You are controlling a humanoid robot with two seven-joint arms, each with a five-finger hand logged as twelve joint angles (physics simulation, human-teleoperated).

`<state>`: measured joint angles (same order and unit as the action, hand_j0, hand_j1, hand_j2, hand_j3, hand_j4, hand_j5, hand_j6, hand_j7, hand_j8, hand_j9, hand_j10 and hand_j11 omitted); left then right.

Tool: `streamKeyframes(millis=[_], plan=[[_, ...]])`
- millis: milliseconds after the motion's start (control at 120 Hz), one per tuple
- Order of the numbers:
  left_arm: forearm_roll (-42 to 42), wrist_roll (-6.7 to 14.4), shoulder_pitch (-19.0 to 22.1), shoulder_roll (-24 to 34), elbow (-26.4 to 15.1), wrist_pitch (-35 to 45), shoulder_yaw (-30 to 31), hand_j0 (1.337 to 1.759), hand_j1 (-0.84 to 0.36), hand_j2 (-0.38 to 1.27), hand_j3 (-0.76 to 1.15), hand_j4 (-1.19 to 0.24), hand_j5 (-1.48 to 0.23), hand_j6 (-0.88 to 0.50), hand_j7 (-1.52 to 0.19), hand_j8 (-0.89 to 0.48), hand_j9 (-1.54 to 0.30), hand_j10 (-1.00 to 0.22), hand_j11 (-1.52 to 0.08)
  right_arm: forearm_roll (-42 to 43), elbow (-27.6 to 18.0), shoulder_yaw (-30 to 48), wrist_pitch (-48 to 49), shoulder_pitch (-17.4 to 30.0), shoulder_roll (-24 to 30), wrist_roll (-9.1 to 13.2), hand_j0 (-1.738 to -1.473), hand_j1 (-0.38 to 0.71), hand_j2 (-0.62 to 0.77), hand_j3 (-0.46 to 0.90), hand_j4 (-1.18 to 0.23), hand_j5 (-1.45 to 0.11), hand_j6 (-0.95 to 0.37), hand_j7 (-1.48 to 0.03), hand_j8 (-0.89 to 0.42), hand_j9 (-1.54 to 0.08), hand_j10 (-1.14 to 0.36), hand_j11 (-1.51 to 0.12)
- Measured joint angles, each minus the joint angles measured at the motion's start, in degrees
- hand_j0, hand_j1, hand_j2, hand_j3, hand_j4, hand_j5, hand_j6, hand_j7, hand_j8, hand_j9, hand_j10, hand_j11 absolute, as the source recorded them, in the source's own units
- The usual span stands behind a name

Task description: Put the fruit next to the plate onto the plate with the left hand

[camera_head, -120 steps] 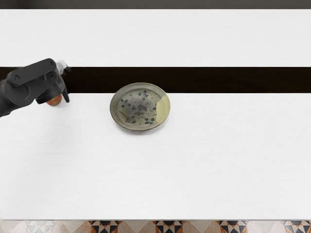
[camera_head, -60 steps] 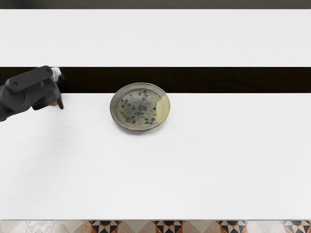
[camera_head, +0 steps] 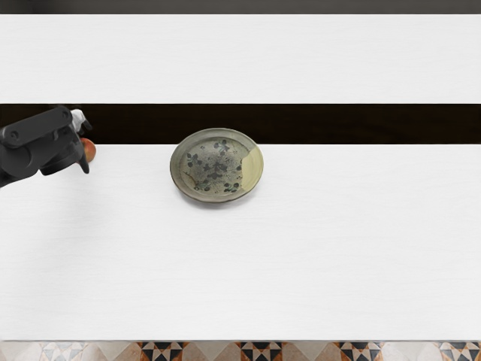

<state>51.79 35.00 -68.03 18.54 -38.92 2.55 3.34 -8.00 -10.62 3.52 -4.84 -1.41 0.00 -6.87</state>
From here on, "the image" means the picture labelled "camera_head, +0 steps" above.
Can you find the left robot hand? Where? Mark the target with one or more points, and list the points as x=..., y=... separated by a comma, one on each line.
x=67, y=150

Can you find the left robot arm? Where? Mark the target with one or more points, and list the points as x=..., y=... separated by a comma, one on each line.
x=22, y=133

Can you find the red-orange round fruit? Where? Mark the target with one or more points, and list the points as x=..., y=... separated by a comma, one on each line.
x=90, y=149

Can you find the olive patterned ceramic plate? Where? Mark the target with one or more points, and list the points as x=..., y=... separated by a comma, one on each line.
x=216, y=165

